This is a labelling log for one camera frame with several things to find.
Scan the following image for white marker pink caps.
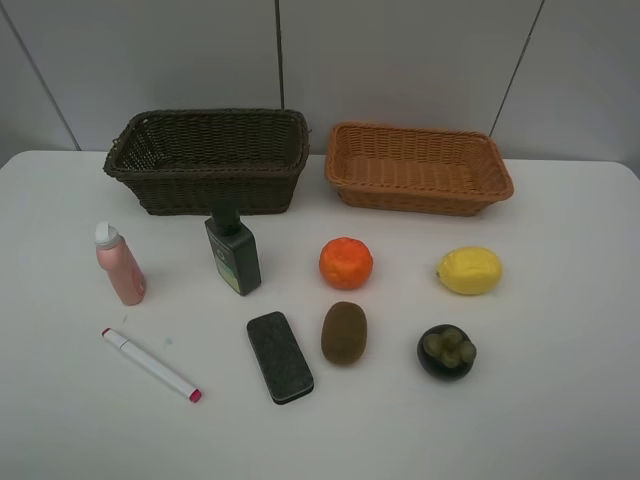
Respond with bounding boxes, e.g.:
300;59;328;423
101;328;203;404

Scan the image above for orange wicker basket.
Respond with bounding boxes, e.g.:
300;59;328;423
325;122;514;216

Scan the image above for brown kiwi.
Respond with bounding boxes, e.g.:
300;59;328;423
321;301;368;366

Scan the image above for yellow lemon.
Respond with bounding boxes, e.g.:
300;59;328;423
436;246;503;296

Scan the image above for dark green ink bottle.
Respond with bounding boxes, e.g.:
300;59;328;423
204;204;261;296

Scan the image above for pink bottle white cap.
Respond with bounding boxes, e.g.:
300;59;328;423
94;221;146;306

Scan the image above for orange mandarin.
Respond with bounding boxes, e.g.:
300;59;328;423
319;237;374;290

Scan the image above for dark brown wicker basket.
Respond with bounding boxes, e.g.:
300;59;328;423
103;108;309;216

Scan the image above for grey felt board eraser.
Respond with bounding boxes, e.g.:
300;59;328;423
246;311;314;405

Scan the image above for dark mangosteen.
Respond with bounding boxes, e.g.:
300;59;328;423
417;324;477;382

